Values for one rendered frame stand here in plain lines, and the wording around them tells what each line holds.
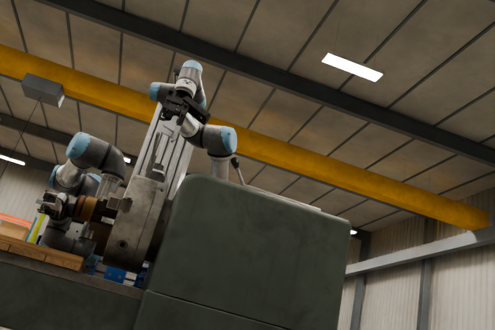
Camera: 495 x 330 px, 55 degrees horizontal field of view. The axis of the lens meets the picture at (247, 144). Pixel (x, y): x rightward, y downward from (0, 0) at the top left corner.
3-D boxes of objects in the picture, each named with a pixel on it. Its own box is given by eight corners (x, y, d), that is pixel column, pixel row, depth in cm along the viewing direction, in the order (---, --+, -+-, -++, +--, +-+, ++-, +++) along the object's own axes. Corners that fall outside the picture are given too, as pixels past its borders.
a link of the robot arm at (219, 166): (206, 225, 238) (209, 120, 221) (235, 230, 235) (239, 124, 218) (197, 236, 227) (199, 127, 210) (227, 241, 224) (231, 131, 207)
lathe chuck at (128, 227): (129, 269, 172) (157, 186, 180) (127, 275, 142) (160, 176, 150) (104, 261, 171) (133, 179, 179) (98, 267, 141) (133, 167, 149)
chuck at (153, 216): (138, 271, 173) (166, 189, 181) (138, 278, 143) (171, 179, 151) (129, 269, 172) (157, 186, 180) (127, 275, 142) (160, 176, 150)
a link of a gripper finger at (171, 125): (158, 137, 153) (165, 116, 159) (175, 142, 154) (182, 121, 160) (159, 131, 151) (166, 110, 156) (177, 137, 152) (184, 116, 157)
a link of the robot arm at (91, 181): (103, 205, 226) (113, 179, 231) (76, 195, 221) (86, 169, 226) (97, 208, 236) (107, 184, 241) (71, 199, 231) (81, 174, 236)
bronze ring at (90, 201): (107, 203, 165) (82, 196, 164) (107, 197, 157) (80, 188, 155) (98, 229, 161) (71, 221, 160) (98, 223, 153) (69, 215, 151)
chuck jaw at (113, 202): (130, 211, 159) (132, 199, 149) (125, 225, 156) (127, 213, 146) (97, 201, 157) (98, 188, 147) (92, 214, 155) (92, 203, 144)
